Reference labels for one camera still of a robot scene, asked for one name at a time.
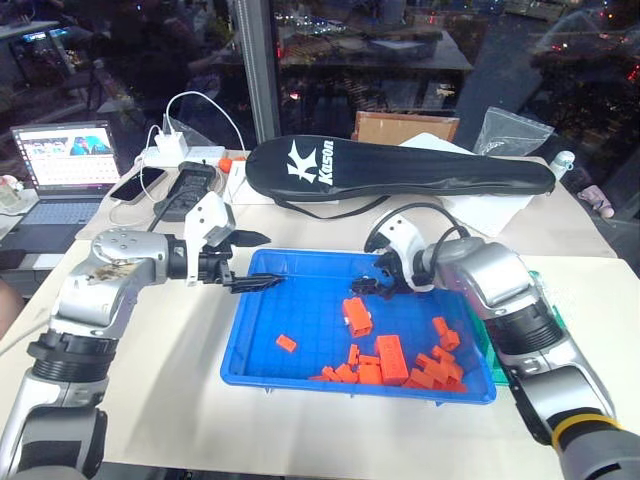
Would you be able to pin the clear plastic zip bag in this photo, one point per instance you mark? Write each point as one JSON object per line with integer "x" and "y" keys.
{"x": 510, "y": 132}

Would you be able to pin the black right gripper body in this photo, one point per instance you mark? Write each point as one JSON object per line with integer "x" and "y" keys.
{"x": 391, "y": 272}

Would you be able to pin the brown framed cardboard board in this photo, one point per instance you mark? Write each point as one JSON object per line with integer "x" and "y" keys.
{"x": 400, "y": 127}

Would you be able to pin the white power strip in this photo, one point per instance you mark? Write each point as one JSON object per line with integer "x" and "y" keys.
{"x": 200, "y": 155}

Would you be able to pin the large orange battery block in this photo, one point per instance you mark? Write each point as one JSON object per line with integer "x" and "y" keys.
{"x": 392, "y": 360}

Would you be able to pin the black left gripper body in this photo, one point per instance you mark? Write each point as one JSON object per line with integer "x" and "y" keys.
{"x": 216, "y": 267}

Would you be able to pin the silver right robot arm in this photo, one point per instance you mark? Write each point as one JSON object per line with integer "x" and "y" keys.
{"x": 490, "y": 275}

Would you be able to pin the small white bottle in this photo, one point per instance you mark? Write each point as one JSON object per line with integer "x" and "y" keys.
{"x": 561, "y": 162}

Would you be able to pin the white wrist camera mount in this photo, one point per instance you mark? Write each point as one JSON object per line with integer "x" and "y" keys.
{"x": 400, "y": 235}
{"x": 202, "y": 215}

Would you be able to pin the white foam box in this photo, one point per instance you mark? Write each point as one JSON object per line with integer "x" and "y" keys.
{"x": 480, "y": 210}

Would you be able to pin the black Kason racket bag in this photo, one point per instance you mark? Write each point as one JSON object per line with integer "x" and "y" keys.
{"x": 400, "y": 170}

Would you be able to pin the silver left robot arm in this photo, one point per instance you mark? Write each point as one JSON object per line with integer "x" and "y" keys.
{"x": 125, "y": 260}

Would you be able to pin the grey metal window post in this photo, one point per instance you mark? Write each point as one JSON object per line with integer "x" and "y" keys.
{"x": 257, "y": 70}

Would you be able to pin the blue plastic bin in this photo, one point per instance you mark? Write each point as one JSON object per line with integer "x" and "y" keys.
{"x": 300, "y": 310}

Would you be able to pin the small orange object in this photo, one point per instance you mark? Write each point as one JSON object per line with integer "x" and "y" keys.
{"x": 225, "y": 164}

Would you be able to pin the black smartphone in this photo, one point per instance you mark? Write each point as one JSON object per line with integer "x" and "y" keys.
{"x": 137, "y": 185}

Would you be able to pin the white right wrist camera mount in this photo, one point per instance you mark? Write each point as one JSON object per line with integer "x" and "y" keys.
{"x": 400, "y": 235}

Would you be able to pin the white power adapter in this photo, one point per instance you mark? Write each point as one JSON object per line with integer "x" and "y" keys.
{"x": 171, "y": 142}

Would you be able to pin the orange battery with white connector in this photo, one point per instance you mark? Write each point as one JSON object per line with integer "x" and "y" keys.
{"x": 357, "y": 315}

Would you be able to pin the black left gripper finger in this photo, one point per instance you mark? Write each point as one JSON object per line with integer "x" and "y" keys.
{"x": 255, "y": 283}
{"x": 250, "y": 238}

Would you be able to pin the pink plush toy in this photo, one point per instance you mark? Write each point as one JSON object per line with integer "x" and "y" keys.
{"x": 597, "y": 200}

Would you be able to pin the flat white box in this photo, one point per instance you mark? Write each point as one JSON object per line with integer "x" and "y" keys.
{"x": 235, "y": 185}

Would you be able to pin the black power brick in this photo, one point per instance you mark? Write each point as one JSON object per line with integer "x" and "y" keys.
{"x": 187, "y": 187}

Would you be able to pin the small orange battery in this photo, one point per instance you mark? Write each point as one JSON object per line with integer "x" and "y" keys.
{"x": 425, "y": 361}
{"x": 345, "y": 373}
{"x": 440, "y": 325}
{"x": 420, "y": 380}
{"x": 452, "y": 387}
{"x": 286, "y": 343}
{"x": 369, "y": 359}
{"x": 370, "y": 374}
{"x": 444, "y": 354}
{"x": 330, "y": 374}
{"x": 452, "y": 372}
{"x": 450, "y": 339}
{"x": 354, "y": 354}

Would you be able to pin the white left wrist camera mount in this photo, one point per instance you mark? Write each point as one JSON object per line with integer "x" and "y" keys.
{"x": 202, "y": 215}

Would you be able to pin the open grey laptop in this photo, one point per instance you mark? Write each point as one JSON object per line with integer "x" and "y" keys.
{"x": 65, "y": 170}

